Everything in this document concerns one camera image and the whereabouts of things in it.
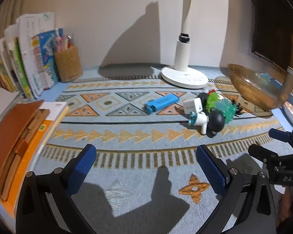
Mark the red figure black hair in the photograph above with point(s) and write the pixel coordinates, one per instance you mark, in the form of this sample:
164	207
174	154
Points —
204	95

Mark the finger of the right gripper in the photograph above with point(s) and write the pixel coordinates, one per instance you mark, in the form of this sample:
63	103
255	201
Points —
280	135
262	154

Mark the white blue robot figure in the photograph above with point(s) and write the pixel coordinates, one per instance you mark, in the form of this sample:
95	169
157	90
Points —
199	119

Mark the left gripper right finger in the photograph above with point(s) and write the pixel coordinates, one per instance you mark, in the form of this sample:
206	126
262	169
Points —
257	214

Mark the black spider toy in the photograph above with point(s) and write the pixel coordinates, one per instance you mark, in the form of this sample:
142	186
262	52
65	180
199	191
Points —
239	109

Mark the pens in holder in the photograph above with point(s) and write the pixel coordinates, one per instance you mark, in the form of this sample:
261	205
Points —
62	41

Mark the person's right hand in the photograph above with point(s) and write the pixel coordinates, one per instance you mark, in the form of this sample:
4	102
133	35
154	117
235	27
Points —
285	205

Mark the black round ball toy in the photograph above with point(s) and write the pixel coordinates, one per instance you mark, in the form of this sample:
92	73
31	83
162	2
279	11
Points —
216	122

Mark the beige thermos bottle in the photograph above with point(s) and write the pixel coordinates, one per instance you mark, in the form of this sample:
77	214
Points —
287	86

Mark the dark television screen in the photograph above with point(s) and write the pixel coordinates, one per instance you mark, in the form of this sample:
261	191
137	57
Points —
273	32

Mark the green rubber toy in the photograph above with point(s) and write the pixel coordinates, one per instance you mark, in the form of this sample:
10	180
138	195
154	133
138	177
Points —
212	99

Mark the white charger cube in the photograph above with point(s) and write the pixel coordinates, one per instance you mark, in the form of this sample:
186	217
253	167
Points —
192	105

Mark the woven pen holder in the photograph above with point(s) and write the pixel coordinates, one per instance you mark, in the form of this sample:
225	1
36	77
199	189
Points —
68	64

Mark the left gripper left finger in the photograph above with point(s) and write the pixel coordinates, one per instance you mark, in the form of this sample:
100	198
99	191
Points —
34	214

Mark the brown leather notebook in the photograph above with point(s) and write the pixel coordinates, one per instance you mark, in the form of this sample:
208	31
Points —
17	129

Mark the row of standing books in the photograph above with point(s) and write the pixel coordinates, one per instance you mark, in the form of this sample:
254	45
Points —
27	47

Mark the teal translucent toy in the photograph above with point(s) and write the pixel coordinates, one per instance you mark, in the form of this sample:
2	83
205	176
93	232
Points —
227	108

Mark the blue lighter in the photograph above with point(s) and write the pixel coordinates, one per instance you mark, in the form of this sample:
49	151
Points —
160	103

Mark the patterned blue table mat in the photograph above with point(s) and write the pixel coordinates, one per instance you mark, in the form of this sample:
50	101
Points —
145	177

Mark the white desk lamp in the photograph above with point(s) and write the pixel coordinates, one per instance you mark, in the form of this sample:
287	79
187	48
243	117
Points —
180	74

